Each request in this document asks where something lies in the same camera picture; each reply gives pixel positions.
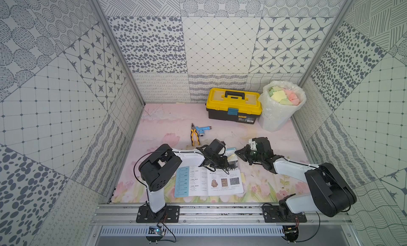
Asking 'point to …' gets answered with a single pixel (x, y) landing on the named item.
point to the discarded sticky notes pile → (284, 95)
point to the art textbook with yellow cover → (193, 181)
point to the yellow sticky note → (231, 156)
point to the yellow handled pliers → (192, 131)
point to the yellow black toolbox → (233, 105)
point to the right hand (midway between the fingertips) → (235, 152)
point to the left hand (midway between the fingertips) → (230, 162)
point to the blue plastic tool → (201, 130)
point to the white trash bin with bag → (278, 102)
